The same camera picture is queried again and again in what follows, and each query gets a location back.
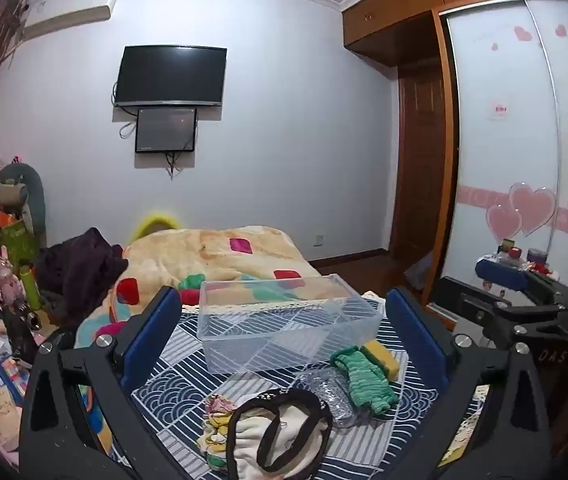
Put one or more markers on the green bag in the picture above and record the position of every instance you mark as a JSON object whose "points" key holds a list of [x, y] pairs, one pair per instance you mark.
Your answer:
{"points": [[6, 250]]}

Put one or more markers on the green knitted glove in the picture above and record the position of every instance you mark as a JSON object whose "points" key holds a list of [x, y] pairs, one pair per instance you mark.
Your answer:
{"points": [[366, 385]]}

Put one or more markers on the pink bunny doll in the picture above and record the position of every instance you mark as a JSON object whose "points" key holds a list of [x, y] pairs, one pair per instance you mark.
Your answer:
{"points": [[5, 280]]}

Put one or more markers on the wooden wardrobe with white doors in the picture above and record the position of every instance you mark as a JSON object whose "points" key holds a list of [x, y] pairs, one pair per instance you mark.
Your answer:
{"points": [[504, 110]]}

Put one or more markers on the dark purple garment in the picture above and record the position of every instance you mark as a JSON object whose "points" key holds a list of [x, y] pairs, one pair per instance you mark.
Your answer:
{"points": [[81, 270]]}

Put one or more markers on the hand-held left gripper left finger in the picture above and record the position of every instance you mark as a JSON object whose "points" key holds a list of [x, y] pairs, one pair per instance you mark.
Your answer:
{"points": [[156, 332]]}

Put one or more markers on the floral patterned cloth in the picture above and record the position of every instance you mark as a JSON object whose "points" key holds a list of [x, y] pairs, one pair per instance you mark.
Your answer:
{"points": [[216, 430]]}

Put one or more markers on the silver glitter cloth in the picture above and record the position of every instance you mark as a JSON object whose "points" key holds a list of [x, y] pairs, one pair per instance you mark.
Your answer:
{"points": [[329, 400]]}

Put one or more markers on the black white braided band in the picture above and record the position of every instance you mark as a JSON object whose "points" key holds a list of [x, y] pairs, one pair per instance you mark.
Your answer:
{"points": [[324, 417]]}

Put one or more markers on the yellow sponge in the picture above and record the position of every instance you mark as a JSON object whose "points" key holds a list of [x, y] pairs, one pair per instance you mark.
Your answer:
{"points": [[384, 357]]}

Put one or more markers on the green bottle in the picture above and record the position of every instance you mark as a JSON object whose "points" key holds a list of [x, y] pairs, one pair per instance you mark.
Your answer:
{"points": [[30, 287]]}

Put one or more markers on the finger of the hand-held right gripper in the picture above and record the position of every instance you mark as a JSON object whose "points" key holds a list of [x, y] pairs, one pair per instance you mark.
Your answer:
{"points": [[469, 305], [504, 272]]}

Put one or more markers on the white fabric item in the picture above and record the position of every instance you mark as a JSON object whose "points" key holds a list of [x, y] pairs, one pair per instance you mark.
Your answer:
{"points": [[249, 440]]}

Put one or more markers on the white air conditioner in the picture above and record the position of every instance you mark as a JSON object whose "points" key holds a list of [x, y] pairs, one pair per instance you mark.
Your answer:
{"points": [[69, 10]]}

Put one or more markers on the blue white patterned bedsheet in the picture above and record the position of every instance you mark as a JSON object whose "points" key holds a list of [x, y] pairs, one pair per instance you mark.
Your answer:
{"points": [[184, 352]]}

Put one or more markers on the wall socket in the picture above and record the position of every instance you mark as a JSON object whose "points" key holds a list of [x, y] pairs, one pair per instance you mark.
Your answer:
{"points": [[318, 240]]}

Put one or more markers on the yellow blanket with coloured patches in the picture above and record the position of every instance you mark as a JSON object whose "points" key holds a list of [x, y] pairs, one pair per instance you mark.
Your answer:
{"points": [[204, 255]]}

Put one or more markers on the red small jar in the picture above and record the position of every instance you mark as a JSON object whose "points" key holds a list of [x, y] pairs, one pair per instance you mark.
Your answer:
{"points": [[510, 251]]}

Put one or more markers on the purple jar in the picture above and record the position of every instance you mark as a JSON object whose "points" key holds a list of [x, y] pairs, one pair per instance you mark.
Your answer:
{"points": [[538, 256]]}

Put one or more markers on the yellow fuzzy item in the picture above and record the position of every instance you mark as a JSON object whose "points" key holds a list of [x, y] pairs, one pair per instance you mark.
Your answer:
{"points": [[156, 221]]}

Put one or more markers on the wall-mounted television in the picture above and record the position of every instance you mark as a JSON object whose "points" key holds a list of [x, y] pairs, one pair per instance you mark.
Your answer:
{"points": [[171, 75]]}

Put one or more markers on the small wall monitor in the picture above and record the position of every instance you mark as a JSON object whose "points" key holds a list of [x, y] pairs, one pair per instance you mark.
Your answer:
{"points": [[166, 130]]}

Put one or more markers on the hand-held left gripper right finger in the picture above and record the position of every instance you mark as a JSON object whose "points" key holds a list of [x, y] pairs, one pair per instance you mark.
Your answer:
{"points": [[416, 340]]}

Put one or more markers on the clear plastic storage box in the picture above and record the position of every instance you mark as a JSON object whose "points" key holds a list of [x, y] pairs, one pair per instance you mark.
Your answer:
{"points": [[289, 330]]}

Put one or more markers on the brown wooden door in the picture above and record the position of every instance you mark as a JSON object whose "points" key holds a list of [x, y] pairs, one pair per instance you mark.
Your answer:
{"points": [[419, 170]]}

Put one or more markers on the pink heart decoration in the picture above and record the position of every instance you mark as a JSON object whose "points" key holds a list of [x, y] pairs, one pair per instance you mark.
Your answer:
{"points": [[529, 210]]}

